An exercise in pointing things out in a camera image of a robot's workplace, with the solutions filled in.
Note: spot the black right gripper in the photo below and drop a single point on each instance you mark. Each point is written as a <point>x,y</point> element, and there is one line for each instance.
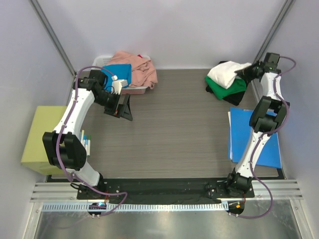
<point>243,72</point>

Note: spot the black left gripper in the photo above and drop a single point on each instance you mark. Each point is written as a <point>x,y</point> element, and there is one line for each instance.
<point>124,110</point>

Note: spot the white printed t-shirt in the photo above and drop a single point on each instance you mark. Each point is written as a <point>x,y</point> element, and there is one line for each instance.
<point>224,74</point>

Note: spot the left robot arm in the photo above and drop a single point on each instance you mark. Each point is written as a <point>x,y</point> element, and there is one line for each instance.
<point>63,146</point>

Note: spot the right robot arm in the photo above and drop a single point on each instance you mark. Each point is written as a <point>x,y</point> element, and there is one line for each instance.
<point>266,119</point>

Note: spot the black t-shirt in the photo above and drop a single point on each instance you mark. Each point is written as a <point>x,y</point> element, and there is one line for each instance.
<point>233,95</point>

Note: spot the blue t-shirt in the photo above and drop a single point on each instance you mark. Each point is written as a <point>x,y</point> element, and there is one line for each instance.
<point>122,71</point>

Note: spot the pink t-shirt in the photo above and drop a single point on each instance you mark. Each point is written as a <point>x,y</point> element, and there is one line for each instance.
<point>143,71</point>

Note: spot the white marker pen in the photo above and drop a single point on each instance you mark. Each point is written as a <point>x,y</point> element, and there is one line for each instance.
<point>89,145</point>
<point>82,136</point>
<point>84,140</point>

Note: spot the white plastic laundry basket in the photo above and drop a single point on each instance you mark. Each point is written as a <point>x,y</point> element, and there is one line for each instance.
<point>103,61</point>

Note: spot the blue folder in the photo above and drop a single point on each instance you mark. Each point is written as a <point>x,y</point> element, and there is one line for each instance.
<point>239,134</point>

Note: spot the yellow-green foam block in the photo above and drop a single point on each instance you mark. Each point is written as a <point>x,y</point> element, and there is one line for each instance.
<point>34,157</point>

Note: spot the right aluminium frame post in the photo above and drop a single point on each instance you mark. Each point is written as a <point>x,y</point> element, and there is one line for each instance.
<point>283,12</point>

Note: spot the aluminium frame post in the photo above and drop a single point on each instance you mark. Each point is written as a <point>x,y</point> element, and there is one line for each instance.
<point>52,35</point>
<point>283,12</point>

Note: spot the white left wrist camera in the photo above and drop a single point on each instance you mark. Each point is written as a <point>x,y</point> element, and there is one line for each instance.
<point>117,85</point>

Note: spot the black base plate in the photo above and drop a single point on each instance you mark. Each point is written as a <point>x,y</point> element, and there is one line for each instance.
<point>204,187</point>

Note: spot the white slotted cable duct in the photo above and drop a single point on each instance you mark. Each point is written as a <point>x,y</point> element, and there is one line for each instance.
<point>93,207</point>

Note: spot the aluminium rail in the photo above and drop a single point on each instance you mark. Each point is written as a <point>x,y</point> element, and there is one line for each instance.
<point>280,190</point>

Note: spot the left aluminium frame post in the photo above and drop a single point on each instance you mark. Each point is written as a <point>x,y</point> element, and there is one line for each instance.
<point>52,35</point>

